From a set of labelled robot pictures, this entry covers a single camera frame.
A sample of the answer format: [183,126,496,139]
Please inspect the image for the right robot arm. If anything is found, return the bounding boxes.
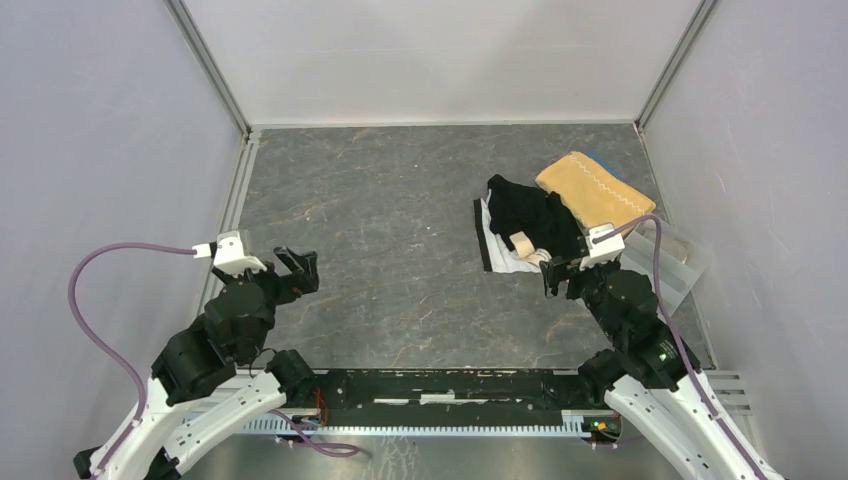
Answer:
[540,238,781,479]

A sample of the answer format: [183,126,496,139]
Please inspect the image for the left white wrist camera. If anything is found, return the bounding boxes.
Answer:
[192,230,268,277]

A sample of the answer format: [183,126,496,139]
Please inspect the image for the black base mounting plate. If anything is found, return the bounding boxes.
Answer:
[283,368,620,428]

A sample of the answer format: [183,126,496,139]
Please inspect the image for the black underwear beige waistband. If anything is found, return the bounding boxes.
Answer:
[509,231,552,266]

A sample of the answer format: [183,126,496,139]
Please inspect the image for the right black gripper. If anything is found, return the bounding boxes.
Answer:
[538,248,623,341]

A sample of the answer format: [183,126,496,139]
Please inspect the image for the aluminium frame rail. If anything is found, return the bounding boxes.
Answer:
[152,369,753,439]

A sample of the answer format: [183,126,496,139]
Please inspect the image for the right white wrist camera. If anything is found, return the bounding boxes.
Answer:
[579,223,625,270]

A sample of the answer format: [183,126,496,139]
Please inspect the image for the white underwear black waistband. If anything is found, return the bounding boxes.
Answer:
[472,198,540,274]

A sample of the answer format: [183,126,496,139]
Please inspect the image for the folded yellow towel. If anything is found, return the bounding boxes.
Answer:
[535,151,656,228]

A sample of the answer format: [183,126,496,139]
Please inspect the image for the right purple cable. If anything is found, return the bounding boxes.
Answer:
[596,213,770,480]

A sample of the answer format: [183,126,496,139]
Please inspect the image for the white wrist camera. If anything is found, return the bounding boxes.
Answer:
[579,223,625,270]
[192,230,268,277]

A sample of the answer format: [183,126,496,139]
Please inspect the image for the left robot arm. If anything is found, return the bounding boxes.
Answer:
[68,237,320,479]

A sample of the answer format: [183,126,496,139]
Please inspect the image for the clear plastic organizer box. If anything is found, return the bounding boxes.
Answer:
[620,220,712,315]

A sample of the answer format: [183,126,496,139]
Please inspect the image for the black crumpled underwear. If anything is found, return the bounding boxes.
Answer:
[487,175,586,259]

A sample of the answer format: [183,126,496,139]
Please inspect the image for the blue cloth under towel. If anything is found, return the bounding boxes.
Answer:
[584,151,623,181]

